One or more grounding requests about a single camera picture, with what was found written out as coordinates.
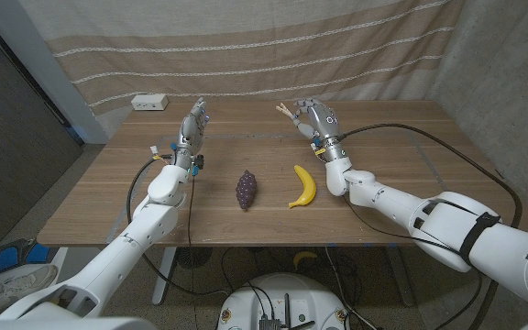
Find dark wood-grain door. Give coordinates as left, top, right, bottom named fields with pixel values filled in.
left=0, top=13, right=84, bottom=251

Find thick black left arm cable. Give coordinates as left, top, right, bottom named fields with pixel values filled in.
left=126, top=157, right=231, bottom=297

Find beige striped backdrop cloth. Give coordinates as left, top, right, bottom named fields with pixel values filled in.
left=18, top=0, right=465, bottom=138

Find white floor cable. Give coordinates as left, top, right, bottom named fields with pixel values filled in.
left=325, top=247, right=375, bottom=330

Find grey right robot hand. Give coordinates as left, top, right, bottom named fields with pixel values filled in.
left=291, top=97, right=350, bottom=162

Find thin black left wrist cable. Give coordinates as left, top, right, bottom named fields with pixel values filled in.
left=184, top=176, right=200, bottom=330

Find black round floor grille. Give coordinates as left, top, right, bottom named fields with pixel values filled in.
left=175, top=247, right=214, bottom=270

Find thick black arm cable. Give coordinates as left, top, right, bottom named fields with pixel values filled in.
left=340, top=122, right=523, bottom=330
left=126, top=157, right=231, bottom=297

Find yellow banana under table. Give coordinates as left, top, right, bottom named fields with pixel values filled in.
left=292, top=250, right=319, bottom=270

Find yellow toy banana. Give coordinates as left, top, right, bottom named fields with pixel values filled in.
left=288, top=164, right=317, bottom=210

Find blue foot pedal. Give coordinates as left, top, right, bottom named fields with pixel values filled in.
left=0, top=237, right=59, bottom=276

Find wooden clothespin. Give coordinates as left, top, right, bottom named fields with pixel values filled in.
left=276, top=102, right=296, bottom=121

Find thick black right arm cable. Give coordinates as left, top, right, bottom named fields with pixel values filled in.
left=340, top=122, right=523, bottom=330

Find purple toy grapes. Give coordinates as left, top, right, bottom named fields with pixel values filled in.
left=235, top=170, right=259, bottom=211

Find pale door frame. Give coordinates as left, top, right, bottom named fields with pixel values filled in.
left=0, top=0, right=109, bottom=144

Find white sneaker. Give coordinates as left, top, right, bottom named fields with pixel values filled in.
left=0, top=264, right=59, bottom=306

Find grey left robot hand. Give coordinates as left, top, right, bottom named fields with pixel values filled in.
left=174, top=96, right=211, bottom=169

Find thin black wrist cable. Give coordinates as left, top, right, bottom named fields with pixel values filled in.
left=341, top=195, right=465, bottom=258
left=184, top=176, right=200, bottom=330

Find white power strip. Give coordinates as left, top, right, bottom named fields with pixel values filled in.
left=130, top=93, right=170, bottom=112

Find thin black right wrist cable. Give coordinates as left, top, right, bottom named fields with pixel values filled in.
left=341, top=195, right=465, bottom=258

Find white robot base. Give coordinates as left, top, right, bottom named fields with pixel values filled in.
left=216, top=272, right=350, bottom=330

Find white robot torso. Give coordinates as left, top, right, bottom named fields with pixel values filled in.
left=0, top=314, right=528, bottom=330

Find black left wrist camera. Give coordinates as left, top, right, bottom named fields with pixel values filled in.
left=191, top=154, right=206, bottom=178

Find white table leg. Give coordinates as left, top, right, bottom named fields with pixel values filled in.
left=151, top=247, right=178, bottom=306
left=385, top=247, right=415, bottom=307

